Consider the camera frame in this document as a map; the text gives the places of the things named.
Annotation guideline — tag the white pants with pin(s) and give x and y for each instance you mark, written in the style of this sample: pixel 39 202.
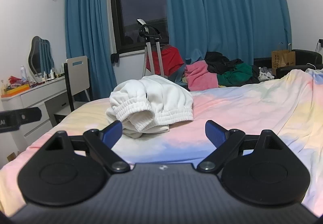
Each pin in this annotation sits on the white pants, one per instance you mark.
pixel 161 100

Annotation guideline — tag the narrow blue curtain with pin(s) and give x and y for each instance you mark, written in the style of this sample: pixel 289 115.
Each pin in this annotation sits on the narrow blue curtain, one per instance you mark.
pixel 85 37

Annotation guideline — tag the black framed window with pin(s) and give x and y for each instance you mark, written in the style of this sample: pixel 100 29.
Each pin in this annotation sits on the black framed window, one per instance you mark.
pixel 141 6

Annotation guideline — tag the blue cloth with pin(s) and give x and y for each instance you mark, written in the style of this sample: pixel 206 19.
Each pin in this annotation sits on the blue cloth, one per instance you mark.
pixel 178 75

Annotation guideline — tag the wide blue curtain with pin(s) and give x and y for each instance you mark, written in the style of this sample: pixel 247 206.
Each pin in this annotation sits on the wide blue curtain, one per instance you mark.
pixel 227 11

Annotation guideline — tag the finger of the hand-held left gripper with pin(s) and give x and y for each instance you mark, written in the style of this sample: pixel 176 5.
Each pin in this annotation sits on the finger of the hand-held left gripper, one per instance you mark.
pixel 30 114

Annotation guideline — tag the garment steamer stand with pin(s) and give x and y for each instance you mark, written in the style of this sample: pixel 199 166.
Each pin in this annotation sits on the garment steamer stand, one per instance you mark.
pixel 149 30

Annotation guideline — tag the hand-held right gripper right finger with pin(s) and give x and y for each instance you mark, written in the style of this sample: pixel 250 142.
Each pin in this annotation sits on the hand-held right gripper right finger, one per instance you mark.
pixel 214 131

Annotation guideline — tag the orange box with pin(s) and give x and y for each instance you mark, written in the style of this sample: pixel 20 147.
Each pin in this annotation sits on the orange box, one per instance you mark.
pixel 16 89

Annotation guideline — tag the black sofa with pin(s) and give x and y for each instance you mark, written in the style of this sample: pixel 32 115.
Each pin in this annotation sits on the black sofa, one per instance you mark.
pixel 302 56

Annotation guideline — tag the green garment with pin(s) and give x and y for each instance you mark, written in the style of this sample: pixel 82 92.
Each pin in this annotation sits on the green garment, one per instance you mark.
pixel 237 75

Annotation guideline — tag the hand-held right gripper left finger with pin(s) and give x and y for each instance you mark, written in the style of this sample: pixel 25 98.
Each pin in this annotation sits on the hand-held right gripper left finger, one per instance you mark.
pixel 114 131

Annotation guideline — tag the white dressing table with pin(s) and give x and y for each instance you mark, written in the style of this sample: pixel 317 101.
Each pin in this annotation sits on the white dressing table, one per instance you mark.
pixel 35 97

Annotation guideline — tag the black garment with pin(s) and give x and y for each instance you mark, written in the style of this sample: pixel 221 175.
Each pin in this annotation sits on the black garment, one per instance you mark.
pixel 219 62

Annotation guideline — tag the black curtain tieback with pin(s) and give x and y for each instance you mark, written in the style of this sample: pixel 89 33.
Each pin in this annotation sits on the black curtain tieback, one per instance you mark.
pixel 114 58

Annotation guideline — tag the red garment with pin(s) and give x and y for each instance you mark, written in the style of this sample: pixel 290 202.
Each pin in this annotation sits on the red garment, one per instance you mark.
pixel 171 59

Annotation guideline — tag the pink garment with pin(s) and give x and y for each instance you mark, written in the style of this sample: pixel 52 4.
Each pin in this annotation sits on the pink garment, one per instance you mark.
pixel 199 75

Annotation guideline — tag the wavy framed mirror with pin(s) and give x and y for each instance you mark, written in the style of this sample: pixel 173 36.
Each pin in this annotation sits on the wavy framed mirror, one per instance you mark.
pixel 37 57

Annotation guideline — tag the red ornament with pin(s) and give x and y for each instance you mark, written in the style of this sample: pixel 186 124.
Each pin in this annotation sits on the red ornament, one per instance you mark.
pixel 15 79

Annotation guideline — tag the white and black chair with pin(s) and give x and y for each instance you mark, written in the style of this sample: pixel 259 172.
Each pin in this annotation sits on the white and black chair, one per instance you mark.
pixel 75 75

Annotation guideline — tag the white spray can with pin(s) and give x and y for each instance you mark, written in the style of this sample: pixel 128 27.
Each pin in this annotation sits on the white spray can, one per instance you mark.
pixel 23 75

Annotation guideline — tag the wall socket with plug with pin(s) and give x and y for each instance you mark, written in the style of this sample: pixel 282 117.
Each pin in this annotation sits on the wall socket with plug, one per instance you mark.
pixel 321 43

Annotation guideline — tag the white patterned cloth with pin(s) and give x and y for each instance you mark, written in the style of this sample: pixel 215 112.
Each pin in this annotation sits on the white patterned cloth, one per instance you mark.
pixel 266 73

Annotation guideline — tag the row of cosmetic bottles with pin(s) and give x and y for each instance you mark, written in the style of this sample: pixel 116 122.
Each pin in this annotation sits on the row of cosmetic bottles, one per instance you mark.
pixel 52 74

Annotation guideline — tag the brown paper bag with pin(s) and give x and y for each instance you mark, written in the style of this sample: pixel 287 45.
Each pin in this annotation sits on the brown paper bag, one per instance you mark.
pixel 282 58

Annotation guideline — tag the cardboard box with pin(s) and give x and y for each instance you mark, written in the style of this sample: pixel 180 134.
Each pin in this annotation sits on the cardboard box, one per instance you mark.
pixel 12 157

